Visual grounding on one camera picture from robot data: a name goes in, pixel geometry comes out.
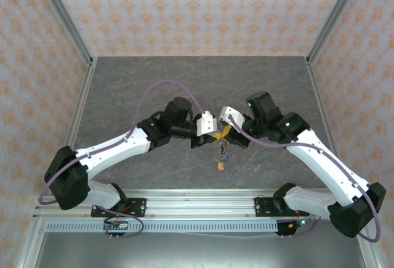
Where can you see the metal keyring disc with rings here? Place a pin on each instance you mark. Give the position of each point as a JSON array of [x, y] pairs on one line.
[[221, 151]]

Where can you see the brass key with red tag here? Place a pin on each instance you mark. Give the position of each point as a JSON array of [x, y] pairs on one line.
[[221, 166]]

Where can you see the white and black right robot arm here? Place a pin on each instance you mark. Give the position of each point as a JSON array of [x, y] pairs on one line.
[[323, 163]]

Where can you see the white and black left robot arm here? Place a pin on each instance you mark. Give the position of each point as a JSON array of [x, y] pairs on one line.
[[114, 148]]

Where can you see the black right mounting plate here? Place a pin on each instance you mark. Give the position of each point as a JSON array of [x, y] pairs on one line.
[[261, 208]]

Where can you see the black mounting plate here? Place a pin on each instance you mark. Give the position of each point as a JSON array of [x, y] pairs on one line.
[[261, 208], [137, 206]]

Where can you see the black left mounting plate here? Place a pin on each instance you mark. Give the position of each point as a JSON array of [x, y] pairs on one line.
[[137, 206]]

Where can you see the grey metal panel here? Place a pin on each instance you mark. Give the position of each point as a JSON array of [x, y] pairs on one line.
[[200, 251]]

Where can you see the small circuit board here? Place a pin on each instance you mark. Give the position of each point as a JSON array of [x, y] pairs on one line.
[[117, 225], [300, 223]]

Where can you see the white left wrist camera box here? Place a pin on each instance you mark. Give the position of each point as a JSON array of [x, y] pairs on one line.
[[206, 124]]

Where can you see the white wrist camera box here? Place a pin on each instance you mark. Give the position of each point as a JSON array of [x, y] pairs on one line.
[[232, 115], [206, 124]]

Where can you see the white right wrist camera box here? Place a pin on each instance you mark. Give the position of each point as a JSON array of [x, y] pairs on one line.
[[232, 115]]

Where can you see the aluminium table edge rail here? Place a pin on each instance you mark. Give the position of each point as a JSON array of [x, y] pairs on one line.
[[80, 108], [322, 108]]

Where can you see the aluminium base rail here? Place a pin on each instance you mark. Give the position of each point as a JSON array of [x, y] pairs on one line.
[[200, 206]]

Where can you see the aluminium frame post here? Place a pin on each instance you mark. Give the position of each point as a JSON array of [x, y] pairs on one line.
[[63, 15], [335, 15]]

